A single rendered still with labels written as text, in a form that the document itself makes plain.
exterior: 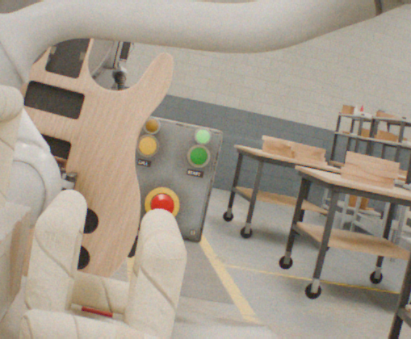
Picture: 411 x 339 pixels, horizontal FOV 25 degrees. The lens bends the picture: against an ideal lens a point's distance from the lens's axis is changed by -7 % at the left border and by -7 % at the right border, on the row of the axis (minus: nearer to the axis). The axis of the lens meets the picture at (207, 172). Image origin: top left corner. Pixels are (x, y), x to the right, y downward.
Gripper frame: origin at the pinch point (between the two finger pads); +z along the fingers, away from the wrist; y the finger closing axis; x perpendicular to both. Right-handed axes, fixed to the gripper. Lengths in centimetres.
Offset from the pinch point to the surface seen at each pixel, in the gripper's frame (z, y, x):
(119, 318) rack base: -55, 13, -7
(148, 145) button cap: 29.4, 18.1, 6.9
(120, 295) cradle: -56, 13, -5
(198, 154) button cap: 29.1, 26.8, 7.7
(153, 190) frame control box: 29.7, 21.0, -0.4
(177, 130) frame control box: 29.8, 22.3, 10.7
